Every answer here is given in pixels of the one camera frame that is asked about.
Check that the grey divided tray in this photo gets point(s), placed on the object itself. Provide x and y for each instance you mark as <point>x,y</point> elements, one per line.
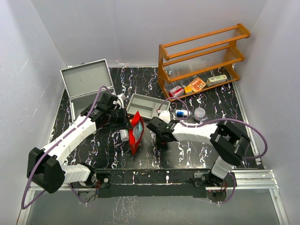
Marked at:
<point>145,105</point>

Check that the red first aid pouch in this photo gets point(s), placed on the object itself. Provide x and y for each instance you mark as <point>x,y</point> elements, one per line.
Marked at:
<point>132,143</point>

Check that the wooden three-tier shelf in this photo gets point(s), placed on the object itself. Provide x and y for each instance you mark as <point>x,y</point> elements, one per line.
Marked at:
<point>181,60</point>

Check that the grey metal case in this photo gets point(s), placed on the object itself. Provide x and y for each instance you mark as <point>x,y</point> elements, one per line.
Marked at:
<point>82,83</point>

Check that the clear plastic round container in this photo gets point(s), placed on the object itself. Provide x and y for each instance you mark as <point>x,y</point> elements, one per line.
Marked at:
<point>199,113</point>

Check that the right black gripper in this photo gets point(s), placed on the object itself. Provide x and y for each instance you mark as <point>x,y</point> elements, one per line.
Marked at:
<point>160,140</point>

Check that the red white medicine box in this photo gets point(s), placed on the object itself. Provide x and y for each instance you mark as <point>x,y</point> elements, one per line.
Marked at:
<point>176,92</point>

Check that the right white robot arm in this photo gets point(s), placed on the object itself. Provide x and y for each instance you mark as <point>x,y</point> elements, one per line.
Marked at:
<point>229,142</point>

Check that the orange patterned medicine packet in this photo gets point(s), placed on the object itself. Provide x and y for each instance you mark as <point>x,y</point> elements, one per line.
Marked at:
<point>197,84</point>

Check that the small yellow box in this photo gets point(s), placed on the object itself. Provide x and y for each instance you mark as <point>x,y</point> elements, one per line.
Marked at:
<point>188,90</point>

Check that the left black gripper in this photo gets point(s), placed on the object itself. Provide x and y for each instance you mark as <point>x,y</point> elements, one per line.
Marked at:
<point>124,124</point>

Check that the black front base bar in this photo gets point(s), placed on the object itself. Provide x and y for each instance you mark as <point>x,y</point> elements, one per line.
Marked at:
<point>156,182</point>

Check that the white green medicine box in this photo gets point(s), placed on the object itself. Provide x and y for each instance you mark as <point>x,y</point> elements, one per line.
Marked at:
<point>216,80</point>

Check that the white blue mask packet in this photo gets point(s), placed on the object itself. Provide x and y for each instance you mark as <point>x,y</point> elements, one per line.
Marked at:
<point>138,130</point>

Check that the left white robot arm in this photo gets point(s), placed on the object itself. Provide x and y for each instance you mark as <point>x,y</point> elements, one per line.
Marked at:
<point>46,166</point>

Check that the white medicine bottle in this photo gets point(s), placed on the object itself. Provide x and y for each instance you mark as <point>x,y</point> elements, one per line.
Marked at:
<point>124,135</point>

